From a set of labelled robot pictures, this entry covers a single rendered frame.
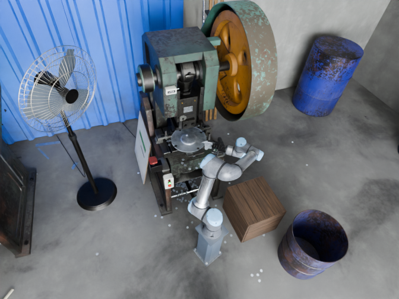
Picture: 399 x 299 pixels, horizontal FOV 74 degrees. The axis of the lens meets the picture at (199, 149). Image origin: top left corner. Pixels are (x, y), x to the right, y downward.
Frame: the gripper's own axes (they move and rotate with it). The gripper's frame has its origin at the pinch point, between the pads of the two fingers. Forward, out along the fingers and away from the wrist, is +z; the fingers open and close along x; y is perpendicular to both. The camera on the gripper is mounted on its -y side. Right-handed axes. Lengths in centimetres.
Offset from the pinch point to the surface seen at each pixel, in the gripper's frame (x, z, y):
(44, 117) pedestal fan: -47, 87, 54
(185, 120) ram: -19.0, 15.4, -0.7
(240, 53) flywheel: -66, -16, -27
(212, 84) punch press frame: -50, -2, -9
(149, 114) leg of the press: -3, 54, -15
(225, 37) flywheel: -66, -1, -46
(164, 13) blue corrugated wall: -52, 74, -107
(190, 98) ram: -37.4, 12.2, -4.5
